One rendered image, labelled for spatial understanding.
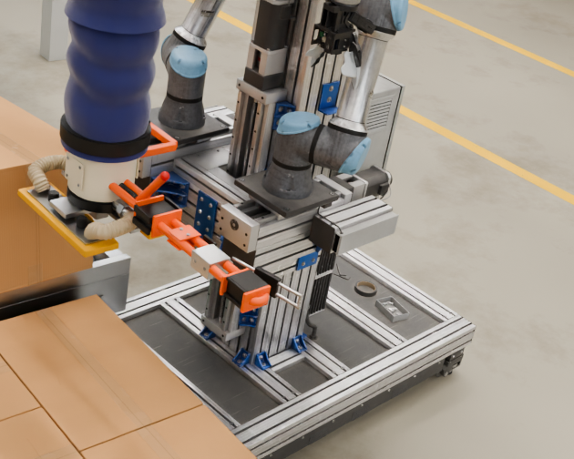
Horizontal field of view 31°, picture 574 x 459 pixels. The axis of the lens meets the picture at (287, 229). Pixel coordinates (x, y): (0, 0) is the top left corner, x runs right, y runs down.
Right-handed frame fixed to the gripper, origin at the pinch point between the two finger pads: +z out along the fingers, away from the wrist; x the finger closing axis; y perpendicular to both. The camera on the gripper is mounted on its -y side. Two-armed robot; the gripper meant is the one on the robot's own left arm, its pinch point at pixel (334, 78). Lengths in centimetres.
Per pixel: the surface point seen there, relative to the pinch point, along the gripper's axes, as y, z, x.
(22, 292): 39, 93, -72
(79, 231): 52, 45, -29
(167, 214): 42, 31, -8
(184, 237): 44, 33, 1
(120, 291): 4, 104, -69
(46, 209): 53, 45, -42
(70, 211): 51, 42, -34
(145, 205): 43, 32, -15
